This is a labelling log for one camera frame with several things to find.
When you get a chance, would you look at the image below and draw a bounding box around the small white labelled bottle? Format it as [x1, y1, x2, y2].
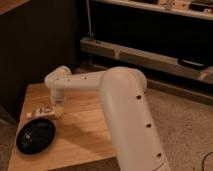
[26, 106, 55, 119]

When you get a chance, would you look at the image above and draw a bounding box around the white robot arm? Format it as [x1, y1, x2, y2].
[44, 66, 171, 171]

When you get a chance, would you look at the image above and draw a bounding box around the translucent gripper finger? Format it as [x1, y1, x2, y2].
[53, 105, 64, 118]

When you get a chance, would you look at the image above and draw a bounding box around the black handle on beam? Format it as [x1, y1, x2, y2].
[177, 58, 209, 70]

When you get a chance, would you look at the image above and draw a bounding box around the cluttered background shelf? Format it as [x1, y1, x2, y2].
[94, 0, 213, 21]

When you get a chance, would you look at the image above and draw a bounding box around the grey metal beam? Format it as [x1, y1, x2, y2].
[80, 37, 213, 84]

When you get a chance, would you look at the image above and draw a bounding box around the metal vertical pole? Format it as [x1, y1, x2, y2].
[86, 0, 94, 39]

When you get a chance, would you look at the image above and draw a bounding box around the wooden side table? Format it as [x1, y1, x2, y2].
[8, 90, 115, 171]

